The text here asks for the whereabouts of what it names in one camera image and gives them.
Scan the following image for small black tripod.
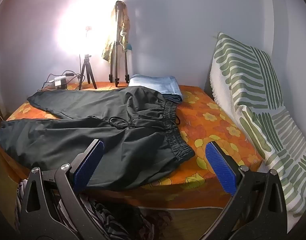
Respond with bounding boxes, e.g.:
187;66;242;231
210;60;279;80
78;54;97;90

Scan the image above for folded light blue cloth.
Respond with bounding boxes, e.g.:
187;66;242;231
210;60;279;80
128;74;184;103

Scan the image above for dark striped cloth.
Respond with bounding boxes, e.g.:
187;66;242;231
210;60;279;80
16;180;175;240

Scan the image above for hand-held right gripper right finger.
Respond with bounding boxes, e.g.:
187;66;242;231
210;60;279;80
205;141;290;240

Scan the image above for tall black tripod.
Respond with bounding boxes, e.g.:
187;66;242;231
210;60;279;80
108;1;130;87

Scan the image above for white blanket with green stripes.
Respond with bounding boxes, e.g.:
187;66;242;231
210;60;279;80
209;32;306;214

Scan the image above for bright video light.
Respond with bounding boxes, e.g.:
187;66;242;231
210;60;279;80
51;0;113;55

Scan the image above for thin black cable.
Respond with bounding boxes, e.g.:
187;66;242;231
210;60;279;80
41;70;82;90

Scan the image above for camouflage cloth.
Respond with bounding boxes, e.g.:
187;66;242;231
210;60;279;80
102;5;131;63

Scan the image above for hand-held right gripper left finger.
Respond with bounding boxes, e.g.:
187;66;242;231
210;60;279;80
18;139;104;240

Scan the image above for white power adapter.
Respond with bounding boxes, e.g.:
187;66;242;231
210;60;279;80
53;76;68;89

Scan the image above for black pants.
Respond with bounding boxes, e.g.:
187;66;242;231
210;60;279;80
0;86;195;190

